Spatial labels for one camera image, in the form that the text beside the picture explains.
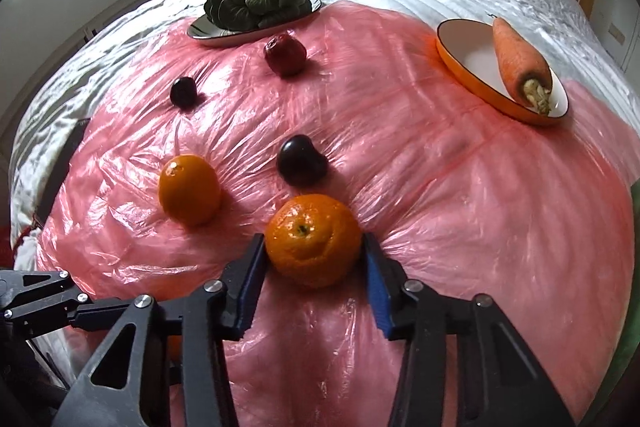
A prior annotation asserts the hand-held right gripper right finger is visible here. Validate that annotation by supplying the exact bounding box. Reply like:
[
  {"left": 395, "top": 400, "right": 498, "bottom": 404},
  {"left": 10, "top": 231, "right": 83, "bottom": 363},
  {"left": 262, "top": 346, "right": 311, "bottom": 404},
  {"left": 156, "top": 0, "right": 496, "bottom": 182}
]
[{"left": 363, "top": 232, "right": 583, "bottom": 427}]

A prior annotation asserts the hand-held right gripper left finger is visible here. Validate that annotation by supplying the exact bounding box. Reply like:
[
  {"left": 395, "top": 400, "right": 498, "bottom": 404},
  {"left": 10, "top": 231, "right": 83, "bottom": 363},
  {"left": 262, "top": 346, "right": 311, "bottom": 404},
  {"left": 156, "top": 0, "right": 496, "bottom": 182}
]
[{"left": 52, "top": 233, "right": 267, "bottom": 427}]

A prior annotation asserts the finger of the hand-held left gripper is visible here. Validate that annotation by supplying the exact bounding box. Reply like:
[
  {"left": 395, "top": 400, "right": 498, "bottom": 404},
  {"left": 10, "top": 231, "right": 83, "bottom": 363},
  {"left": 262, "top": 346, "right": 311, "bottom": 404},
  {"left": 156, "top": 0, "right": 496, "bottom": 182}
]
[
  {"left": 0, "top": 294, "right": 138, "bottom": 333},
  {"left": 0, "top": 270, "right": 83, "bottom": 308}
]

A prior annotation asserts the large bumpy tangerine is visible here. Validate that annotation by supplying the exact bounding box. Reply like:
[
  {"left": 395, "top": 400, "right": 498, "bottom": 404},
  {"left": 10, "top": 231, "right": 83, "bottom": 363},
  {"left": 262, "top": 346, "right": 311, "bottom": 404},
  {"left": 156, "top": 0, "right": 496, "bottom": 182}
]
[{"left": 264, "top": 194, "right": 363, "bottom": 289}]

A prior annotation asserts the smooth orange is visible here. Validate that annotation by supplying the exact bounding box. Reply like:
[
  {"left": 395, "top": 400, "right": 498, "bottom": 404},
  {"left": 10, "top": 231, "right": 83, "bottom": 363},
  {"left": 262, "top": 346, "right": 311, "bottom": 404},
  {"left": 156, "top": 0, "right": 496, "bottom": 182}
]
[{"left": 158, "top": 154, "right": 222, "bottom": 228}]

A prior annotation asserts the dark purple plum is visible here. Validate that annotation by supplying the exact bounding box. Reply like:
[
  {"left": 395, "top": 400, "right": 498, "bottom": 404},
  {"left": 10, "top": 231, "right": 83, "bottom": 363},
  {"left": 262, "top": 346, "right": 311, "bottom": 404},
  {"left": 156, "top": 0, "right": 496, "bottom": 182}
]
[
  {"left": 276, "top": 134, "right": 330, "bottom": 188},
  {"left": 169, "top": 76, "right": 199, "bottom": 110}
]

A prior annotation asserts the red apple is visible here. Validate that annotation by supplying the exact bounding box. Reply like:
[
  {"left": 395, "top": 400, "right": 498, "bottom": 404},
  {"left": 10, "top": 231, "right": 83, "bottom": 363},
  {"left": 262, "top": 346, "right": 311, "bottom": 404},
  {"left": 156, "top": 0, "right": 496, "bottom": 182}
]
[{"left": 263, "top": 34, "right": 307, "bottom": 76}]

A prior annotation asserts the green tray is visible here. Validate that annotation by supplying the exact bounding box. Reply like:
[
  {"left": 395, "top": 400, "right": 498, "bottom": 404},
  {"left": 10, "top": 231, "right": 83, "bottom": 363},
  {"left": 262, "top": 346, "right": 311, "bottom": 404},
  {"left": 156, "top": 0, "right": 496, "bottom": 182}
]
[{"left": 607, "top": 179, "right": 640, "bottom": 413}]

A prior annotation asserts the pink plastic sheet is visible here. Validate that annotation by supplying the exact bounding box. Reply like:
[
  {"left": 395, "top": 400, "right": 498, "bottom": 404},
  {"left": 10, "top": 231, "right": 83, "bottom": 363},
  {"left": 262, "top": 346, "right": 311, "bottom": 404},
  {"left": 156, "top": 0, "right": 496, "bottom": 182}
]
[{"left": 35, "top": 2, "right": 636, "bottom": 427}]

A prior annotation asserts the grey oval plate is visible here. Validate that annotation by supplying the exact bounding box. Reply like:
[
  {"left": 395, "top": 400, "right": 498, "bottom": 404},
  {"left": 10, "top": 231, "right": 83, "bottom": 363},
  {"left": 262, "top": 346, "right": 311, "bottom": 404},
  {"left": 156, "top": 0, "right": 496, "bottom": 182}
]
[{"left": 186, "top": 0, "right": 323, "bottom": 47}]

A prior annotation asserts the orange rimmed white plate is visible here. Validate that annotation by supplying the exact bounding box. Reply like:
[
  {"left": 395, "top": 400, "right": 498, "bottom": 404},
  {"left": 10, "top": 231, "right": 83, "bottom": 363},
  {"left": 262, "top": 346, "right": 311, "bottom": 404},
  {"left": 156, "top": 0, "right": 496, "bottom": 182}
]
[{"left": 435, "top": 19, "right": 570, "bottom": 126}]

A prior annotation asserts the carrot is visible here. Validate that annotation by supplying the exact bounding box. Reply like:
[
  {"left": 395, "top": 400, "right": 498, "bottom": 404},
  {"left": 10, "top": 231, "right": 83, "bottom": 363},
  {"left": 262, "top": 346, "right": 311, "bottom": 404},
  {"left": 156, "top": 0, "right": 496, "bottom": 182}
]
[{"left": 492, "top": 17, "right": 554, "bottom": 114}]

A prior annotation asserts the red cord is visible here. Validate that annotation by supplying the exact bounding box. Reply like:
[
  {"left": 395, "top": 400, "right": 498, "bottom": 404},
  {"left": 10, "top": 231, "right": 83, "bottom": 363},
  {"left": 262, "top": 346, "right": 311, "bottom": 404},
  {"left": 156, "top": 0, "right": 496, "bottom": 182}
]
[{"left": 10, "top": 212, "right": 46, "bottom": 253}]

